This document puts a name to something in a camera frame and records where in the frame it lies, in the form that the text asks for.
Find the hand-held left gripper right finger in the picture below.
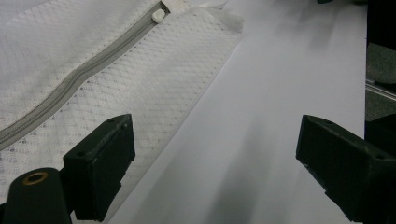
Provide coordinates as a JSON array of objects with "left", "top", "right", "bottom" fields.
[{"left": 295, "top": 114, "right": 396, "bottom": 223}]

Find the aluminium frame rail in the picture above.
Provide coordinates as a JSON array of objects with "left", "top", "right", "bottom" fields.
[{"left": 365, "top": 78, "right": 396, "bottom": 102}]

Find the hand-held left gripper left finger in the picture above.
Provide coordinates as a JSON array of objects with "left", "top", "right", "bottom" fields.
[{"left": 63, "top": 113, "right": 136, "bottom": 222}]

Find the white mesh laundry bag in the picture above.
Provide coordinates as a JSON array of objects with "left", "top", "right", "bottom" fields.
[{"left": 0, "top": 0, "right": 246, "bottom": 224}]

